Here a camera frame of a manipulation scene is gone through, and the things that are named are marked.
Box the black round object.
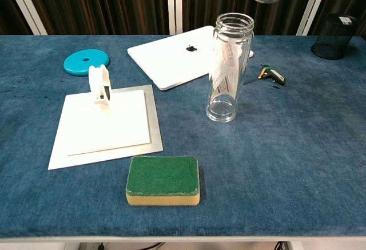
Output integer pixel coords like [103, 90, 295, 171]
[311, 14, 360, 61]

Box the printed paper leaflet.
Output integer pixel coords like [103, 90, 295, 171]
[209, 39, 244, 96]

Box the white closed laptop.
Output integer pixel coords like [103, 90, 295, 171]
[127, 25, 254, 92]

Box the clear glass bottle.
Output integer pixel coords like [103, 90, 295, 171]
[205, 12, 255, 123]

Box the blue tablecloth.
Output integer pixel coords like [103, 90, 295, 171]
[0, 34, 366, 238]

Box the grey square metal plate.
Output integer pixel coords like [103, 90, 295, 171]
[47, 84, 164, 171]

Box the blue round disc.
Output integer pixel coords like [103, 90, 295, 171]
[63, 49, 110, 77]

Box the green yellow sponge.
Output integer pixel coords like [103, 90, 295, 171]
[125, 155, 201, 207]

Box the white frame post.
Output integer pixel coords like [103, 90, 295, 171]
[296, 0, 334, 35]
[2, 0, 48, 35]
[166, 0, 183, 35]

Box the green T-handle hex key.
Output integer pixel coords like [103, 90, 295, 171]
[242, 64, 287, 86]

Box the white ring stand with base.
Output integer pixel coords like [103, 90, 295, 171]
[55, 64, 152, 157]

